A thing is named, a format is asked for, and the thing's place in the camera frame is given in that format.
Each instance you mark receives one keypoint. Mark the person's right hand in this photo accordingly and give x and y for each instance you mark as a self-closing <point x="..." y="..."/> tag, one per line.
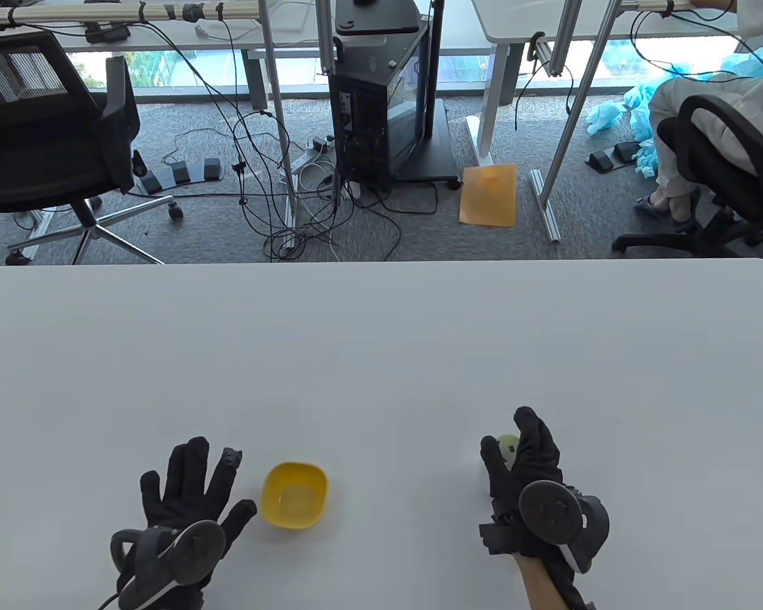
<point x="534" y="457"/>

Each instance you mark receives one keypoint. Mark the person's left hand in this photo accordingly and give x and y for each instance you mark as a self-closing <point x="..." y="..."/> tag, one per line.
<point x="184" y="489"/>

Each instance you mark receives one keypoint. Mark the small yellow dish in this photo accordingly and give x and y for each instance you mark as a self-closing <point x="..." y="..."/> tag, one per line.
<point x="292" y="502"/>

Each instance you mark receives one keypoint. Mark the person's right forearm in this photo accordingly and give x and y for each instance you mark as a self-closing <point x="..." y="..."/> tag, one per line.
<point x="537" y="584"/>

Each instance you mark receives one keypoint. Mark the black right wrist controller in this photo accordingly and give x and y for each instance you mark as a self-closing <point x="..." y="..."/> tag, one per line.
<point x="553" y="511"/>

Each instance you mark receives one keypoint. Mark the black wrist controller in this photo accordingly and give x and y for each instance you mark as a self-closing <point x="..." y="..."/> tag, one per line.
<point x="553" y="511"/>
<point x="191" y="553"/>

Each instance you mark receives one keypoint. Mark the black left wrist controller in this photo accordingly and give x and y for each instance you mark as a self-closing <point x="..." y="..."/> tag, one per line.
<point x="191" y="553"/>

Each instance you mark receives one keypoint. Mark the orange sheet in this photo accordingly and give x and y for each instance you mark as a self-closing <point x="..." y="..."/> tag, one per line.
<point x="488" y="197"/>

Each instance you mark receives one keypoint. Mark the black foot pedal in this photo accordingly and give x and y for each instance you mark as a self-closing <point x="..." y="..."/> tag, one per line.
<point x="610" y="157"/>

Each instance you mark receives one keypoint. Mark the grey triple foot pedal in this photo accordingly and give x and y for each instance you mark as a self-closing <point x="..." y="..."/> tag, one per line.
<point x="181" y="171"/>

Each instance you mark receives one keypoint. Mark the black armrest office chair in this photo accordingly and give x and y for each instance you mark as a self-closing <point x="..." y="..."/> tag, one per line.
<point x="737" y="184"/>

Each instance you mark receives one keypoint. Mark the white power strip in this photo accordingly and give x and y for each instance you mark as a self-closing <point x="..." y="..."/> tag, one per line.
<point x="311" y="155"/>

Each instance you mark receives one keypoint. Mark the black mesh office chair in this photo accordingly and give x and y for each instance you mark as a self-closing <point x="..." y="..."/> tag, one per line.
<point x="38" y="159"/>

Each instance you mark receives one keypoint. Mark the pile of blue plastic bags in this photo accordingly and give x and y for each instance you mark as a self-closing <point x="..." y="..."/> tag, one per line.
<point x="639" y="101"/>

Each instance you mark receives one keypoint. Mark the black computer tower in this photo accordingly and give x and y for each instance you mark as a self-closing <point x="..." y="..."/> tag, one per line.
<point x="362" y="114"/>

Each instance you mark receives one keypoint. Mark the white desk with grey leg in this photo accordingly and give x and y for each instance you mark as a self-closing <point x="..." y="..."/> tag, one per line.
<point x="165" y="38"/>

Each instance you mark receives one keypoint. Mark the black power adapter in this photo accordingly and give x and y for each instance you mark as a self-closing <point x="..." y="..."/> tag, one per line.
<point x="108" y="33"/>

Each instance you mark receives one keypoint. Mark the aluminium frame with number tag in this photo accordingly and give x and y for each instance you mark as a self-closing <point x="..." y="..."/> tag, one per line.
<point x="566" y="127"/>

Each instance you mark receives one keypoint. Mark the plain aluminium frame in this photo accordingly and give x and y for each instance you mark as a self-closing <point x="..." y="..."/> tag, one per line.
<point x="283" y="127"/>

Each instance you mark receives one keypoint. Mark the aluminium rail with black clamps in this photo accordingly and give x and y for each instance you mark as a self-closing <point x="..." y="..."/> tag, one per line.
<point x="102" y="11"/>

